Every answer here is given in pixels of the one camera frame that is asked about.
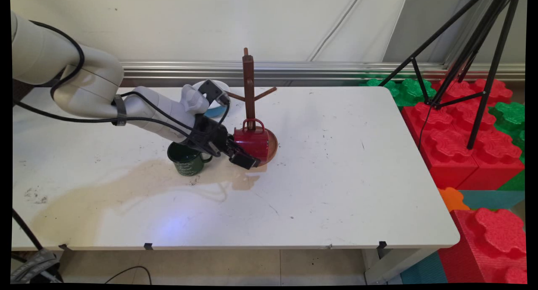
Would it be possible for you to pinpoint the large red foam block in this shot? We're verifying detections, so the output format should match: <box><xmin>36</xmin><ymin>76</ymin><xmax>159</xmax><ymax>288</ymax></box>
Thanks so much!
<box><xmin>401</xmin><ymin>78</ymin><xmax>526</xmax><ymax>191</ymax></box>

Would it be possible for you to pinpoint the orange foam mat piece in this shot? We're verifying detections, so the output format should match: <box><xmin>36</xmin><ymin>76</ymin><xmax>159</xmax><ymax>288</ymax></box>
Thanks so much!
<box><xmin>437</xmin><ymin>187</ymin><xmax>470</xmax><ymax>213</ymax></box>

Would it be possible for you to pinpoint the red enamel mug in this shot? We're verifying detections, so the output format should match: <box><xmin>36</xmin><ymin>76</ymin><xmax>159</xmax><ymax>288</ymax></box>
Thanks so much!
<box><xmin>233</xmin><ymin>119</ymin><xmax>270</xmax><ymax>163</ymax></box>

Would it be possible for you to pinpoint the dark green enamel mug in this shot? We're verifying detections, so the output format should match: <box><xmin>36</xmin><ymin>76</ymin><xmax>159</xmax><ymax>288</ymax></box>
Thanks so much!
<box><xmin>167</xmin><ymin>141</ymin><xmax>214</xmax><ymax>177</ymax></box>

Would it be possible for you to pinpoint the white bowl blue outside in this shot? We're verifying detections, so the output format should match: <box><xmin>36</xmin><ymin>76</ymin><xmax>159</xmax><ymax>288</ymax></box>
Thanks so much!
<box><xmin>191</xmin><ymin>80</ymin><xmax>231</xmax><ymax>118</ymax></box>

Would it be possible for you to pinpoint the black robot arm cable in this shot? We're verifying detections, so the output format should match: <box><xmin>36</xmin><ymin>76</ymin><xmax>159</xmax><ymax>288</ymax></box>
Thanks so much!
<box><xmin>13</xmin><ymin>20</ymin><xmax>231</xmax><ymax>144</ymax></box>

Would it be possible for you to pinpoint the grey cable bundle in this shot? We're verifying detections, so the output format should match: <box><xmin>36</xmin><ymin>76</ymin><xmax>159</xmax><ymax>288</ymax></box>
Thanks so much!
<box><xmin>12</xmin><ymin>248</ymin><xmax>63</xmax><ymax>283</ymax></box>

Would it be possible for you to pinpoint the black slanted rod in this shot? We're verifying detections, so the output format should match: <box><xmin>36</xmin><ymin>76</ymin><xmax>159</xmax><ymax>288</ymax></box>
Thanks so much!
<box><xmin>12</xmin><ymin>208</ymin><xmax>45</xmax><ymax>253</ymax></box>

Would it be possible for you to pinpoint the black tripod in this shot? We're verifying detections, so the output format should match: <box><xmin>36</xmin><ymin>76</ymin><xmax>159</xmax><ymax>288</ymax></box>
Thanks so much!
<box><xmin>378</xmin><ymin>0</ymin><xmax>522</xmax><ymax>150</ymax></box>

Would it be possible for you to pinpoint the brown wooden mug tree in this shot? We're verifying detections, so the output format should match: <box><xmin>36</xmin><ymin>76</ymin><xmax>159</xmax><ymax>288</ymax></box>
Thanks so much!
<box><xmin>227</xmin><ymin>47</ymin><xmax>279</xmax><ymax>166</ymax></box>

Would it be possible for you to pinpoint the green foam block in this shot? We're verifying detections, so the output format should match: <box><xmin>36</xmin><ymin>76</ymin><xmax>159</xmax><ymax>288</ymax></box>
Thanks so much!
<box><xmin>361</xmin><ymin>74</ymin><xmax>438</xmax><ymax>108</ymax></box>
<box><xmin>488</xmin><ymin>102</ymin><xmax>526</xmax><ymax>192</ymax></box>

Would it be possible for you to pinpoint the black floor cable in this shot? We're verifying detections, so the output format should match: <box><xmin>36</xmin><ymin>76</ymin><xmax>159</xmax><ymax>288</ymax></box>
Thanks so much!
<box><xmin>104</xmin><ymin>266</ymin><xmax>152</xmax><ymax>285</ymax></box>

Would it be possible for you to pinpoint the white table leg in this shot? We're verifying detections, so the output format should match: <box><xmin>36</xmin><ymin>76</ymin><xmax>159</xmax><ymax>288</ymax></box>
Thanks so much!
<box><xmin>364</xmin><ymin>248</ymin><xmax>438</xmax><ymax>285</ymax></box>

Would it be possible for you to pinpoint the teal foam mat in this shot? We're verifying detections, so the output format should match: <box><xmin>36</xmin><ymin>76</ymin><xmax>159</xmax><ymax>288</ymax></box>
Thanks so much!
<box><xmin>458</xmin><ymin>190</ymin><xmax>526</xmax><ymax>211</ymax></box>

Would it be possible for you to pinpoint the thin black tripod cable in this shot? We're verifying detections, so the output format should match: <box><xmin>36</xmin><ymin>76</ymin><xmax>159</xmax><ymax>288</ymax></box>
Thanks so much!
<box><xmin>418</xmin><ymin>106</ymin><xmax>434</xmax><ymax>150</ymax></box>

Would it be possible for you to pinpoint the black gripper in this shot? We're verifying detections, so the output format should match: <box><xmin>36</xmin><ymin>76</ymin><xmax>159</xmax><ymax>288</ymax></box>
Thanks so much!
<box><xmin>185</xmin><ymin>113</ymin><xmax>261</xmax><ymax>170</ymax></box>

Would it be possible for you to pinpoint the blue foam mat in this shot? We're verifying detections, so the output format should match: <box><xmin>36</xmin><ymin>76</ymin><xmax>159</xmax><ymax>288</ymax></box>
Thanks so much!
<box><xmin>399</xmin><ymin>251</ymin><xmax>448</xmax><ymax>285</ymax></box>

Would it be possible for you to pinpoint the silver metal wall rail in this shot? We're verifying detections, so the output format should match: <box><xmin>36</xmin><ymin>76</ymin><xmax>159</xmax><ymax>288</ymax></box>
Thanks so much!
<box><xmin>120</xmin><ymin>61</ymin><xmax>526</xmax><ymax>82</ymax></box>

